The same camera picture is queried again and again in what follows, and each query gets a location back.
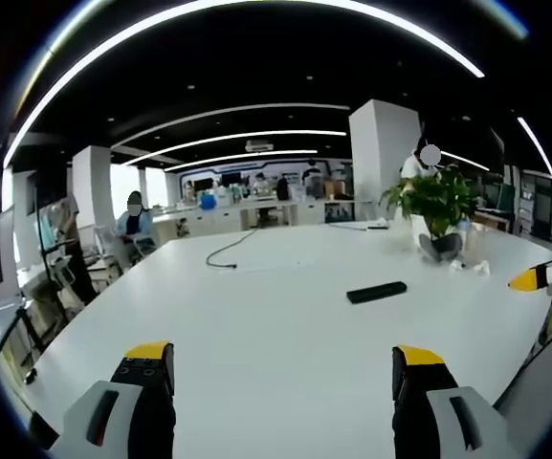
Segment white counter cabinets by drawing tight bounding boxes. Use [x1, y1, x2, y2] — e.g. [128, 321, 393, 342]
[150, 198, 353, 243]

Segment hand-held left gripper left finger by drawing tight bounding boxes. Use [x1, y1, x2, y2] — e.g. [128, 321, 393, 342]
[48, 340, 177, 459]

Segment white office chair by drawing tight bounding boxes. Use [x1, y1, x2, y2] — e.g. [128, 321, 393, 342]
[92, 224, 157, 272]

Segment white column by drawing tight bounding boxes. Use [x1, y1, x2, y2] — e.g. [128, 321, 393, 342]
[71, 145, 114, 250]
[348, 98, 423, 222]

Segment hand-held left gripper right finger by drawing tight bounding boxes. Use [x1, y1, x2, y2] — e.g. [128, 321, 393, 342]
[390, 344, 525, 459]

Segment clear plastic bottle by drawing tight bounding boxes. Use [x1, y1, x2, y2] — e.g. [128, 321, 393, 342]
[461, 220, 480, 262]

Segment white crumpled tissue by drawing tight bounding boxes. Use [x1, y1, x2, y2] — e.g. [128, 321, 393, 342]
[449, 259, 492, 277]

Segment black cable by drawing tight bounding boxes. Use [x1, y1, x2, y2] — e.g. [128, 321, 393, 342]
[206, 228, 260, 269]

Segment black remote control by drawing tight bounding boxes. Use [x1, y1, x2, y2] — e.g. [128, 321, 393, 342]
[345, 281, 408, 305]

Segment green potted plant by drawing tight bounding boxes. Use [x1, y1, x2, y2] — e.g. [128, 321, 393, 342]
[379, 164, 478, 263]

